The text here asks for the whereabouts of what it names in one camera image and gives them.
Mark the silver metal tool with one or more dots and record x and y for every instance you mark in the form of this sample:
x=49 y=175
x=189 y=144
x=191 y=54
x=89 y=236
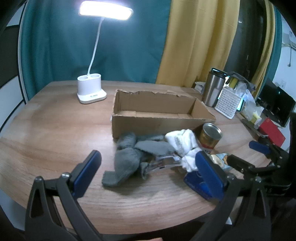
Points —
x=166 y=163

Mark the cartoon print snack packet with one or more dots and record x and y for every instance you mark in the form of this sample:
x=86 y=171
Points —
x=219 y=161

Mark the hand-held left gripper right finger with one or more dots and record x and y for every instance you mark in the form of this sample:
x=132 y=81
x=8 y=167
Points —
x=208 y=173

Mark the yellow sponge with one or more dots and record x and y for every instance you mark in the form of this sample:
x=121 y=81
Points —
x=233 y=83

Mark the stainless steel tumbler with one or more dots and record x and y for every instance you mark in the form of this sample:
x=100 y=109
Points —
x=212 y=90

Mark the clear plastic bag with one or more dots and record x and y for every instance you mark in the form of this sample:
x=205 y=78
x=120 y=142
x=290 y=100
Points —
x=245 y=89
x=252 y=111

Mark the cardboard box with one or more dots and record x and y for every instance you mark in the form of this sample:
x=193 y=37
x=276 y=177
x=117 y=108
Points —
x=150 y=122

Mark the black monitor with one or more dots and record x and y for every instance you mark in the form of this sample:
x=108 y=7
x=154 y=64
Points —
x=275 y=102

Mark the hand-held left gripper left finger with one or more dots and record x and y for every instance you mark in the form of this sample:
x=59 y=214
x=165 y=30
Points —
x=86 y=171

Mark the teal curtain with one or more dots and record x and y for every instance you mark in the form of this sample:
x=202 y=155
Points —
x=69 y=46

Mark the red box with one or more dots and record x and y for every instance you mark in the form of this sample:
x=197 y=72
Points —
x=271 y=132

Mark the grey sock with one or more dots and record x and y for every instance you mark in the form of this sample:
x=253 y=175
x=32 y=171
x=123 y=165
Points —
x=153 y=147
x=124 y=166
x=126 y=141

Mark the white desk lamp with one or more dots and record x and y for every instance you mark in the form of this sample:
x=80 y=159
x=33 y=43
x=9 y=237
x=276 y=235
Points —
x=89 y=90

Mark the blue packet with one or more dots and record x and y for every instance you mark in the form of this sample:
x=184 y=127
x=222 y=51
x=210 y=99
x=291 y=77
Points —
x=196 y=183

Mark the white perforated basket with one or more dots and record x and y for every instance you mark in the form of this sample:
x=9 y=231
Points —
x=227 y=103

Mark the white sock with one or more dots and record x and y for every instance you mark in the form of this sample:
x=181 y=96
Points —
x=189 y=161
x=182 y=140

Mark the white wall fixture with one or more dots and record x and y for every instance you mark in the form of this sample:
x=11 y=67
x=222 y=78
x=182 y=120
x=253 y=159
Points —
x=290 y=40

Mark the yellow curtain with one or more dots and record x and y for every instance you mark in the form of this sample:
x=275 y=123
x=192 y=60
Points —
x=196 y=41

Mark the white paper stack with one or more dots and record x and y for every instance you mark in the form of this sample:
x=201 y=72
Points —
x=199 y=87

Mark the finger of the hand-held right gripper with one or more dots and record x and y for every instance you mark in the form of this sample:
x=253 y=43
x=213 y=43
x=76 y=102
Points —
x=242 y=165
x=259 y=147

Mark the red label tin can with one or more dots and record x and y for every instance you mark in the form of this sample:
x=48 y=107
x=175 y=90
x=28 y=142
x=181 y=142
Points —
x=208 y=141

